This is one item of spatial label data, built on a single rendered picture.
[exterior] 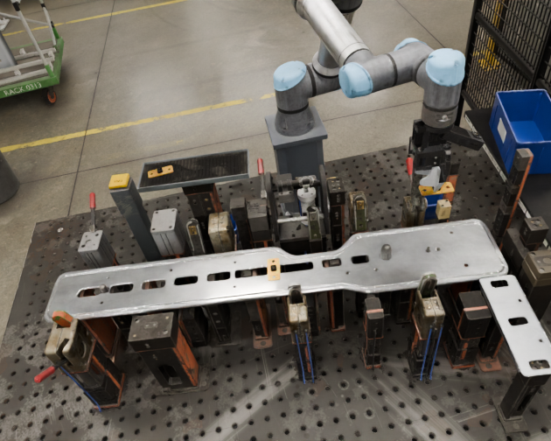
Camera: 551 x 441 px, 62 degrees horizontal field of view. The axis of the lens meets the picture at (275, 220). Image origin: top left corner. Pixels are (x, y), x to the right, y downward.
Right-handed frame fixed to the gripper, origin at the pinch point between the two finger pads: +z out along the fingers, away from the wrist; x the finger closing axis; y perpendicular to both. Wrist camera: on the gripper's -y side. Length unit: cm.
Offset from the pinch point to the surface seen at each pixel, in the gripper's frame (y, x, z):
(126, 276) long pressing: 93, -5, 26
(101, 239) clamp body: 102, -17, 20
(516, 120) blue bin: -48, -53, 23
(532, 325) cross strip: -18.6, 28.2, 26.8
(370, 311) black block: 20.4, 17.9, 27.5
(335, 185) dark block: 23.6, -21.4, 14.6
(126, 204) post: 95, -31, 18
